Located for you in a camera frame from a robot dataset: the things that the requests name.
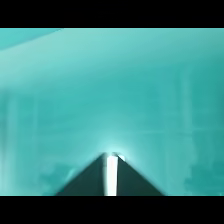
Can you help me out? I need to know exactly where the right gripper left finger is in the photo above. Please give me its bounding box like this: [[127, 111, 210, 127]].
[[55, 152, 108, 197]]

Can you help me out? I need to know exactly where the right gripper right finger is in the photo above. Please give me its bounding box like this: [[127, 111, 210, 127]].
[[112, 152, 167, 197]]

